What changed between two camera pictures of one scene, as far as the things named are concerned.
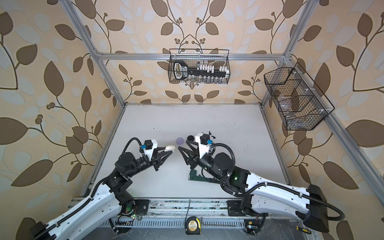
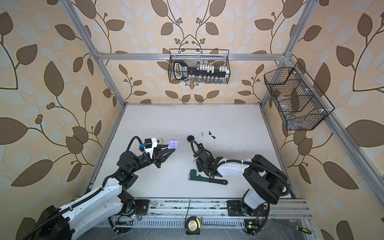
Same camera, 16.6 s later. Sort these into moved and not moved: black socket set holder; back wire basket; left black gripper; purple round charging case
Moved: purple round charging case
Not moved: left black gripper; black socket set holder; back wire basket
